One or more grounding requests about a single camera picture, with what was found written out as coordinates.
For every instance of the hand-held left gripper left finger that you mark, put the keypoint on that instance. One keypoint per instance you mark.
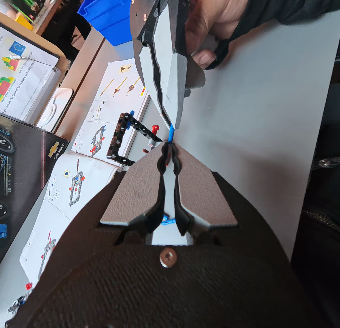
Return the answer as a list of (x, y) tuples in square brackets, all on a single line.
[(132, 192)]

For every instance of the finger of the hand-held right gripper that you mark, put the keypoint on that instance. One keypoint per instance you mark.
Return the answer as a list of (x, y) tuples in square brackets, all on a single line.
[(171, 75), (148, 73)]

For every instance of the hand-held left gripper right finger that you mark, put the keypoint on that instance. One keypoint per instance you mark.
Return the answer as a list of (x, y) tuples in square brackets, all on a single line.
[(201, 192)]

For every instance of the blue lego pin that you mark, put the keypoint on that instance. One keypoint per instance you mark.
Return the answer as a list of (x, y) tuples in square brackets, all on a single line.
[(167, 222), (171, 132)]

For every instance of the black lego frame assembly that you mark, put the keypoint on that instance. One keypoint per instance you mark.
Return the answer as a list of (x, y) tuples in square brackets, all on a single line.
[(116, 136)]

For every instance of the person's right forearm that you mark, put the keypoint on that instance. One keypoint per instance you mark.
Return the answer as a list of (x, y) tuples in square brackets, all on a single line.
[(292, 4)]

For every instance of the lego instruction booklet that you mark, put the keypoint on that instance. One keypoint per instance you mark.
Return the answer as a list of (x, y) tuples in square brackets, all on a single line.
[(87, 179)]

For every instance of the black lego set box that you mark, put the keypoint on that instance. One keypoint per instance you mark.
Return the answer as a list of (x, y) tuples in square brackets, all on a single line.
[(26, 160)]

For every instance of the pile of lego pieces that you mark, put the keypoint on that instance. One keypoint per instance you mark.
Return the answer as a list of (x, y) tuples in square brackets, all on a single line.
[(18, 304)]

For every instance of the person's right hand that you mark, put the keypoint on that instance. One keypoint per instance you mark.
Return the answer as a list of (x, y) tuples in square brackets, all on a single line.
[(212, 12)]

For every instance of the blue plastic bin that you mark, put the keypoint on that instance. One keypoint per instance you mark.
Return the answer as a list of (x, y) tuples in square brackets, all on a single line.
[(106, 14)]

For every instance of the wooden desk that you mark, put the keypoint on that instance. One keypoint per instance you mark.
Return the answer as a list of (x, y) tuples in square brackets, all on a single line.
[(53, 12)]

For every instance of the white stand base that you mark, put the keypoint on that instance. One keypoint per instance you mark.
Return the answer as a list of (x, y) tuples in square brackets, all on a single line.
[(57, 105)]

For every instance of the yellow bin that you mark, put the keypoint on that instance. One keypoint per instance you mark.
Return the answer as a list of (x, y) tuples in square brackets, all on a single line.
[(24, 21)]

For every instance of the wooden framed instruction sign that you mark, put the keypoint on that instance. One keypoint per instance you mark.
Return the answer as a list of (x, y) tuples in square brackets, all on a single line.
[(24, 75)]

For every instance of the black bag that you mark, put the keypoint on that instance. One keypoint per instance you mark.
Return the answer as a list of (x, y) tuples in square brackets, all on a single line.
[(318, 253)]

